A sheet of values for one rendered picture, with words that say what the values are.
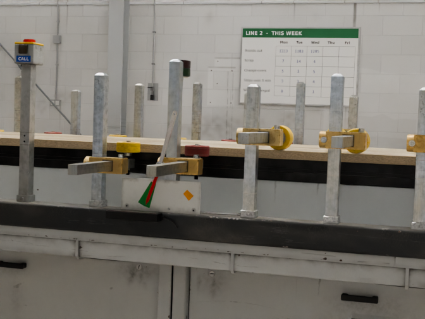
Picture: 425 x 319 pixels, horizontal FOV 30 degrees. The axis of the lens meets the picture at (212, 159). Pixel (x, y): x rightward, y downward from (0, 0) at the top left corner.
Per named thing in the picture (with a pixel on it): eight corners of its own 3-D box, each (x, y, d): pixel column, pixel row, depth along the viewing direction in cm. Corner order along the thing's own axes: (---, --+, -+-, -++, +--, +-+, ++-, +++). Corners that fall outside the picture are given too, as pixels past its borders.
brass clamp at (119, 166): (121, 174, 249) (121, 158, 249) (81, 172, 253) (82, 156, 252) (128, 173, 255) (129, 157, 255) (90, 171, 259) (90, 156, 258)
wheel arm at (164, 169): (157, 180, 217) (157, 164, 217) (145, 179, 218) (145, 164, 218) (203, 171, 259) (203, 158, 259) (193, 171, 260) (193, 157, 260)
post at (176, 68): (174, 214, 246) (179, 59, 243) (164, 213, 247) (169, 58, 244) (178, 213, 249) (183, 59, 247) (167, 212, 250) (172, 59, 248)
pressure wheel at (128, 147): (143, 175, 266) (144, 141, 265) (121, 175, 262) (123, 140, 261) (133, 173, 273) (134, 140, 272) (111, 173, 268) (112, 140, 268)
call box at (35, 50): (33, 66, 255) (33, 42, 255) (13, 65, 257) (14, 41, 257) (43, 67, 262) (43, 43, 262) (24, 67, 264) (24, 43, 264)
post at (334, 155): (336, 238, 232) (343, 73, 230) (324, 237, 233) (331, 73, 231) (337, 237, 235) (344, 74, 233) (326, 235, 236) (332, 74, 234)
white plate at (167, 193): (199, 214, 243) (200, 181, 242) (120, 209, 250) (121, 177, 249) (200, 214, 243) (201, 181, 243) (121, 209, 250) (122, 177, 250)
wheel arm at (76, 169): (77, 178, 227) (78, 163, 227) (66, 177, 228) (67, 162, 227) (134, 169, 268) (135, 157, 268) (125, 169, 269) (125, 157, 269)
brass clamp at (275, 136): (279, 146, 234) (279, 129, 234) (234, 144, 238) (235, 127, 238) (283, 145, 240) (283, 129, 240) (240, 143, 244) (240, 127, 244)
